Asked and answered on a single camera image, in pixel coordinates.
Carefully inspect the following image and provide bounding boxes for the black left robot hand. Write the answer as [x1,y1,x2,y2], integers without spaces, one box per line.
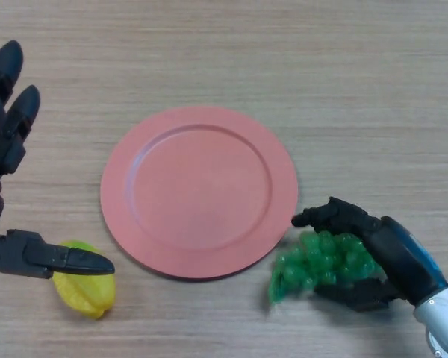
[0,40,116,280]

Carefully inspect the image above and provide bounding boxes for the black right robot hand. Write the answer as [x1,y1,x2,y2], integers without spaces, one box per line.
[290,197,448,313]

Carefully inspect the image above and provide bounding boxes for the green grapes bunch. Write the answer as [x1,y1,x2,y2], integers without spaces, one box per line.
[266,230,385,309]

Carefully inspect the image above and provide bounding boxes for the pink round plate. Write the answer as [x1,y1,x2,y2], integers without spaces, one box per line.
[99,106,299,282]

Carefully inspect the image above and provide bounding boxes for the yellow starfruit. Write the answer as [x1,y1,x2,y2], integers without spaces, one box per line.
[51,239,118,320]

